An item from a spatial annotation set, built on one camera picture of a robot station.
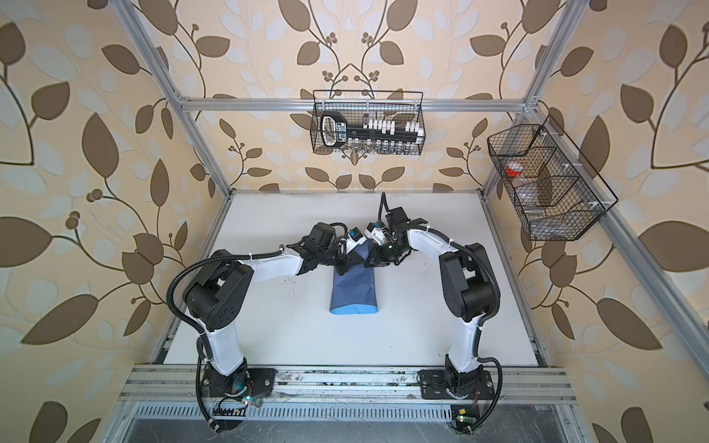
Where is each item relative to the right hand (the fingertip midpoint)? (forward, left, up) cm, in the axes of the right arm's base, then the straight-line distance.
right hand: (368, 265), depth 91 cm
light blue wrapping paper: (-10, +5, +2) cm, 11 cm away
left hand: (+3, +4, +2) cm, 5 cm away
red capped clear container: (+15, -44, +27) cm, 54 cm away
